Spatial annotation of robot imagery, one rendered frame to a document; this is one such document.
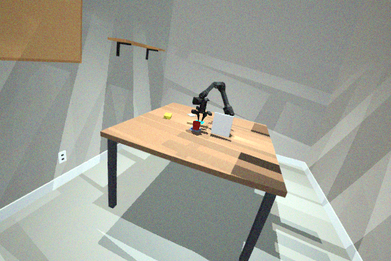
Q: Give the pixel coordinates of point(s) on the small yellow block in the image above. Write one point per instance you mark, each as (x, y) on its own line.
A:
(167, 115)

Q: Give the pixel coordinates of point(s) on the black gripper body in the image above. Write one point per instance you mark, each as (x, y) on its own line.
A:
(202, 111)

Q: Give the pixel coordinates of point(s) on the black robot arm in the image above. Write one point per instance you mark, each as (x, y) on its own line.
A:
(201, 100)

